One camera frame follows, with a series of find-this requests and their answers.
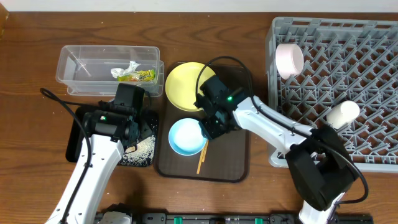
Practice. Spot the white tissue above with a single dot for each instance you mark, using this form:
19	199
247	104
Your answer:
118	72

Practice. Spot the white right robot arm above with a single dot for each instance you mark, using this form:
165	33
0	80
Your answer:
320	167

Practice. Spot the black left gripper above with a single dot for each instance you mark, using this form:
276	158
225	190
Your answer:
137	132

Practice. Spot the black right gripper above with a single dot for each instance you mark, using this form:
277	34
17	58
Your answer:
209	131

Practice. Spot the pink white bowl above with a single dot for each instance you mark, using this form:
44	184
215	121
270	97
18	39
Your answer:
289	60

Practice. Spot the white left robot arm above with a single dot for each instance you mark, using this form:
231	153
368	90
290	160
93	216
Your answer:
107	136

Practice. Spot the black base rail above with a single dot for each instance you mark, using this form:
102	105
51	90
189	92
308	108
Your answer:
119	213

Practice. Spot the pile of rice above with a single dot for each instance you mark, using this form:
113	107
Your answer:
140	155

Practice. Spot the small white cup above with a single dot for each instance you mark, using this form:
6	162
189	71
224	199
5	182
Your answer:
342	114

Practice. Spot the green snack wrapper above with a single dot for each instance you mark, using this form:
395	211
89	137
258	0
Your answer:
138	76

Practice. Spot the black square tray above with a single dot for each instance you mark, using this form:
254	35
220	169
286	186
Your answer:
75	139

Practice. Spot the dark brown serving tray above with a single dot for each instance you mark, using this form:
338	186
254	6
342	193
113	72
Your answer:
226	160

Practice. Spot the grey dishwasher rack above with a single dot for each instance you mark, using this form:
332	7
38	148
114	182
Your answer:
344	60

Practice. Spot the light blue bowl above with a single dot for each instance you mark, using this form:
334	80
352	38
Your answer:
185	137

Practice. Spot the yellow plate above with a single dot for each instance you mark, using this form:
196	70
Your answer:
180	86

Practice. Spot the clear plastic bin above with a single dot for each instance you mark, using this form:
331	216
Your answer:
86	69

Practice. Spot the wooden chopstick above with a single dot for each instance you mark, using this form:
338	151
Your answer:
199	164
204	150

